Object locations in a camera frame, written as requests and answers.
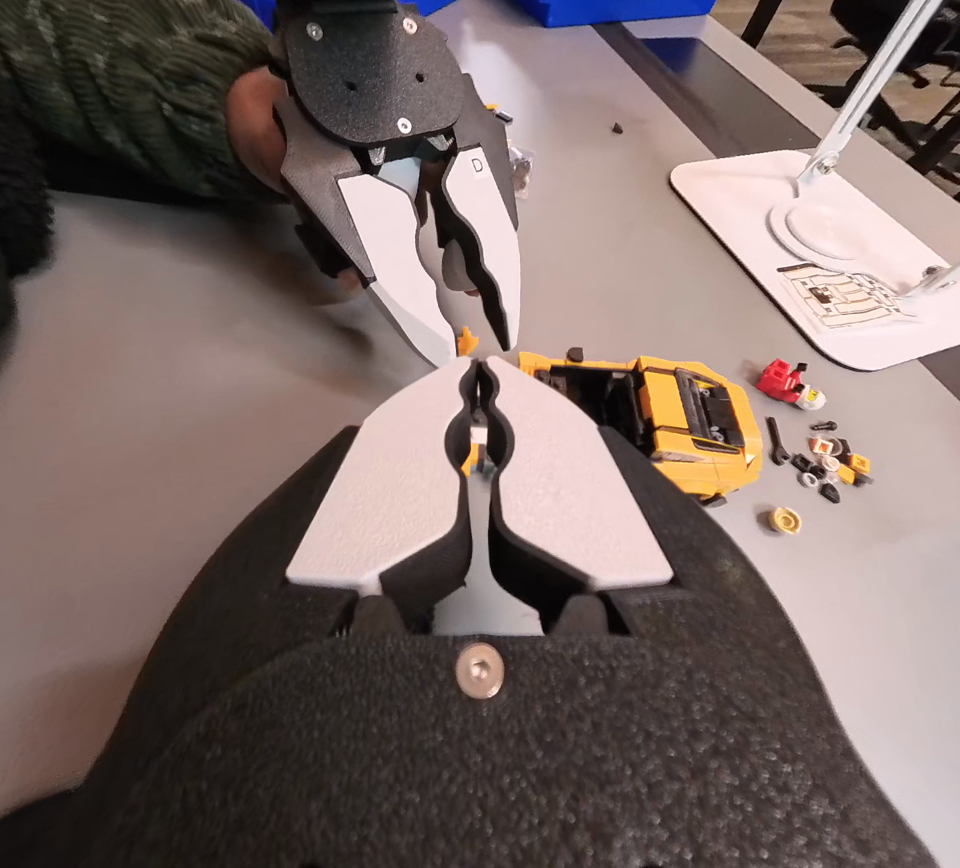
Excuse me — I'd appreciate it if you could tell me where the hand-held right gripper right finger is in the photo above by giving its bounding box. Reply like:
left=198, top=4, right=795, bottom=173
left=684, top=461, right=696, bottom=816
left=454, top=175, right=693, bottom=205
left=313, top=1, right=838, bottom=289
left=478, top=355, right=675, bottom=634

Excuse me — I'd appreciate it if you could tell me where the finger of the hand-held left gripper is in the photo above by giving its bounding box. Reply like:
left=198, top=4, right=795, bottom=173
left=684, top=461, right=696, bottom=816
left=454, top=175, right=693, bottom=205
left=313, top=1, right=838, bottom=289
left=336, top=172, right=459, bottom=369
left=441, top=146, right=523, bottom=353

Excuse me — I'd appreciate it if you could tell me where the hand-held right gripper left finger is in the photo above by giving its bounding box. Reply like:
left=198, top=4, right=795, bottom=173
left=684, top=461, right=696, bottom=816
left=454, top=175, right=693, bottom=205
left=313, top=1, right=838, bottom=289
left=285, top=358, right=477, bottom=634

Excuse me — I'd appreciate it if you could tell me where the clear plastic bag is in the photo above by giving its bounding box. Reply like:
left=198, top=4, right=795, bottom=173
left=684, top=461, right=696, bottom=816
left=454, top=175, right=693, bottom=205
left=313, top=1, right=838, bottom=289
left=506, top=136, right=538, bottom=199

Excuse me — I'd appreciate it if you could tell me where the yellow lego car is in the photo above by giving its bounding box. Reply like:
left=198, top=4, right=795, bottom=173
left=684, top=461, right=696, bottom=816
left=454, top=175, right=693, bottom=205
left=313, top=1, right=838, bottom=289
left=457, top=325, right=766, bottom=509

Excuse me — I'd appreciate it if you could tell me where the white book stand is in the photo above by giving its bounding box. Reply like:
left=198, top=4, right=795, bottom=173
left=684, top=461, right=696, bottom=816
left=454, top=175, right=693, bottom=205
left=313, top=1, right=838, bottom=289
left=669, top=0, right=960, bottom=373

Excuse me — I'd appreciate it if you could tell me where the person's left forearm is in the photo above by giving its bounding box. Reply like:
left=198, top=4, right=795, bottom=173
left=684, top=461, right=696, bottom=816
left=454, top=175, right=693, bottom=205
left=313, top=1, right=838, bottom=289
left=0, top=0, right=282, bottom=205

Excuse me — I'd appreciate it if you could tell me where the red lego minifigure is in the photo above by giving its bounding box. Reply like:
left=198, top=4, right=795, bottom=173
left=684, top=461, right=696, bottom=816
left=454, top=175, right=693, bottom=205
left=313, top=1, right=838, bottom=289
left=755, top=358, right=828, bottom=412

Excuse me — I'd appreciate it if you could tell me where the pile of small lego pieces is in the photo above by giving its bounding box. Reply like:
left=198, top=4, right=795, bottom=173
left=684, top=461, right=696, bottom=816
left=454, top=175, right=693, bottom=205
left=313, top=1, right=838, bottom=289
left=791, top=419, right=875, bottom=505

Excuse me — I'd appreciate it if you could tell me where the person's left hand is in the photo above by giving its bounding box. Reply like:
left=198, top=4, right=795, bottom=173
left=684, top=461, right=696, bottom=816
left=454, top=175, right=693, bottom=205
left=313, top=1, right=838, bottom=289
left=225, top=65, right=369, bottom=307

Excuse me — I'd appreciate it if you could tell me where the sticker sheet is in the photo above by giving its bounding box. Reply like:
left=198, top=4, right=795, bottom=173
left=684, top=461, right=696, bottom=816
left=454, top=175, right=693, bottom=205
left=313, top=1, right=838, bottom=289
left=776, top=262, right=922, bottom=333

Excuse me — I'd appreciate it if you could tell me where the person's dark clothing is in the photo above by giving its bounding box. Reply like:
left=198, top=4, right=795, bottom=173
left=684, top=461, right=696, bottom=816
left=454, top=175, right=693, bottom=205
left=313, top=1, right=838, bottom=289
left=0, top=80, right=60, bottom=359

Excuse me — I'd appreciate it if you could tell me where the black office chair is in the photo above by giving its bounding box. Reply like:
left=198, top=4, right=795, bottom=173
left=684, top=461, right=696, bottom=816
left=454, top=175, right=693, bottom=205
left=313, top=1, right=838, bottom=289
left=828, top=0, right=960, bottom=89

